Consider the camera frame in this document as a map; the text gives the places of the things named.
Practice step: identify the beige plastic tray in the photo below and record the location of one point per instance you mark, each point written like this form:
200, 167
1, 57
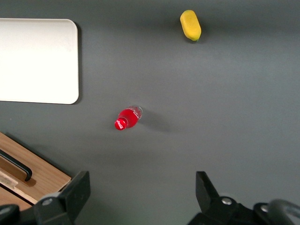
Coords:
37, 61

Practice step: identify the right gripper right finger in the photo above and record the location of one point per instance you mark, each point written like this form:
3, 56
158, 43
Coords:
211, 201

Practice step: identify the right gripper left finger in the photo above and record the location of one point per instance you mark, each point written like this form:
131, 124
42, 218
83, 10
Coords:
68, 201

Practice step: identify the wooden drawer slightly protruding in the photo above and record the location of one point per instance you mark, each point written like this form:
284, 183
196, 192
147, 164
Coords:
47, 171

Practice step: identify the red cola bottle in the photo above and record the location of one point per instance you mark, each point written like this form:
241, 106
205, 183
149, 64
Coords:
127, 119

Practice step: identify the yellow lemon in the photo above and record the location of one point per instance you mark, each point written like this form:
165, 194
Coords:
190, 24

